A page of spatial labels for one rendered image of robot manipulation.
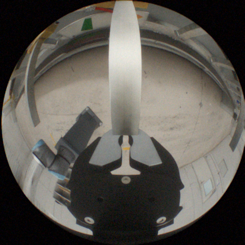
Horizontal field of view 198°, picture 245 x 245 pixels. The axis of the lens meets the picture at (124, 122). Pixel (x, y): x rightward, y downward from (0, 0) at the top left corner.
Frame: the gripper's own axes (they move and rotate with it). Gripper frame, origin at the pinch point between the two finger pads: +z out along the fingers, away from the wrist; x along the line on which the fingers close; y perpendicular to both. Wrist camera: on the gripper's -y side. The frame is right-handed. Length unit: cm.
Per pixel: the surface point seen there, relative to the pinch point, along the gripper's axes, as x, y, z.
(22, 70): -54, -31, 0
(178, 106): 75, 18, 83
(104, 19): -5.8, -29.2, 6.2
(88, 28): -11.6, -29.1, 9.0
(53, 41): -27.5, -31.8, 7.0
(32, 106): -23.6, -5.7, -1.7
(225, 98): 262, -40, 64
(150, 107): 32, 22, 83
